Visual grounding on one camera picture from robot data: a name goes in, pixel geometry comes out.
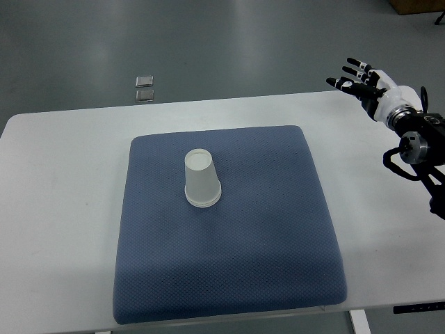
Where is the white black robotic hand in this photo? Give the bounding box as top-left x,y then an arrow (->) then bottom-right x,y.
326,58 -> 422,128

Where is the white paper cup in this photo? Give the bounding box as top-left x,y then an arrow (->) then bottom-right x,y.
186,195 -> 221,208
184,148 -> 222,202

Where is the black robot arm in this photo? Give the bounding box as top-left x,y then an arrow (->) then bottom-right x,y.
382,86 -> 444,218

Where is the brown cardboard box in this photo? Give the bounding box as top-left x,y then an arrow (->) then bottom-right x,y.
389,0 -> 444,15

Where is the black tripod leg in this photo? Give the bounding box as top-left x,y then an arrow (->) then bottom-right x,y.
434,11 -> 445,26

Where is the blue textured cushion mat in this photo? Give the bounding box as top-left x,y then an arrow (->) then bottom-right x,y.
113,125 -> 347,324

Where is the black table control panel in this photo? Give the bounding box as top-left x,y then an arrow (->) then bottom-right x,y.
393,301 -> 445,315

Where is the white table leg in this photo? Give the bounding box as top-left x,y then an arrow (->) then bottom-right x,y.
349,310 -> 371,334

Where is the lower metal floor plate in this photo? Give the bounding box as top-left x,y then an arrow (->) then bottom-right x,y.
136,89 -> 154,103

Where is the metal floor plate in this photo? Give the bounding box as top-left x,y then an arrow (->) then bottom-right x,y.
136,75 -> 154,88
136,89 -> 154,103

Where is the upper metal floor plate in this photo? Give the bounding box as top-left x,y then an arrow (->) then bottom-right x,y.
136,75 -> 154,88

